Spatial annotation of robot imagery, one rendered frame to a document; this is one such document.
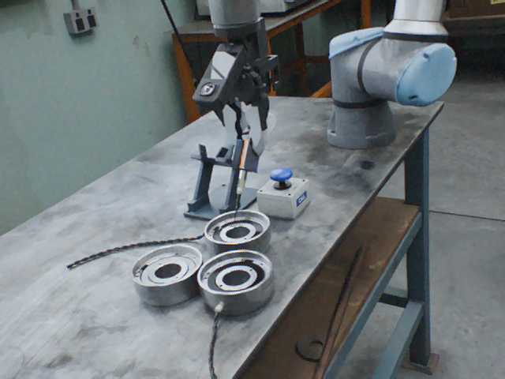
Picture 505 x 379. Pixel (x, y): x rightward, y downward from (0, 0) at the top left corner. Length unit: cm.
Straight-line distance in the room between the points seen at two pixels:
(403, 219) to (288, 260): 63
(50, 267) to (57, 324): 17
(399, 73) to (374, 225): 48
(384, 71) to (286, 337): 53
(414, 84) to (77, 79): 196
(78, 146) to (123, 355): 209
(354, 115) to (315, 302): 40
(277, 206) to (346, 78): 35
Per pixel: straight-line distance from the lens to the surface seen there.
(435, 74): 110
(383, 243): 136
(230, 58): 87
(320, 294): 121
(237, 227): 92
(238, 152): 92
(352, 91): 120
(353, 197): 103
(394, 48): 110
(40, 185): 268
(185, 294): 81
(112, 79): 293
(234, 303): 75
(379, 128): 123
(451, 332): 198
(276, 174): 97
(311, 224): 95
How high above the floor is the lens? 128
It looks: 26 degrees down
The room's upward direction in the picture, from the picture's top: 9 degrees counter-clockwise
